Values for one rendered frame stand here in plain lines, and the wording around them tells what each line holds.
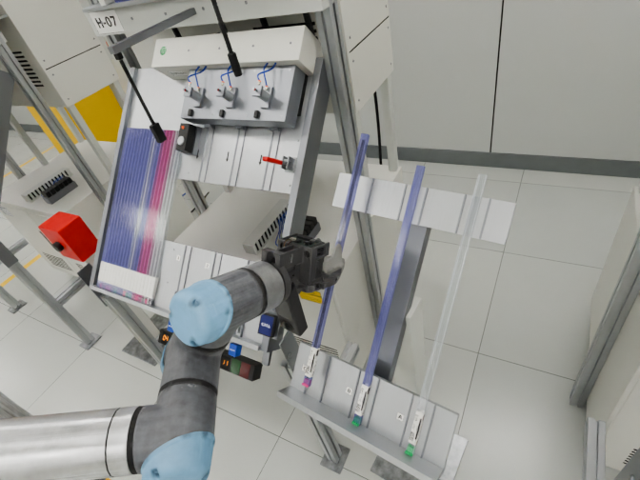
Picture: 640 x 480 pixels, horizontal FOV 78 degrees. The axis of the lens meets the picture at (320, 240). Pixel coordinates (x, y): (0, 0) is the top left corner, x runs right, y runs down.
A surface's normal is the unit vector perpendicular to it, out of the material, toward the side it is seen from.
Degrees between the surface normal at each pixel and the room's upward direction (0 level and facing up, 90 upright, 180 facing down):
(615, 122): 90
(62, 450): 35
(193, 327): 61
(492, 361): 0
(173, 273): 43
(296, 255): 91
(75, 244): 90
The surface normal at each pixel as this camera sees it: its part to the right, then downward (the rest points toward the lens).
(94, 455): 0.11, -0.06
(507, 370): -0.20, -0.73
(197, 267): -0.45, -0.09
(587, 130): -0.45, 0.65
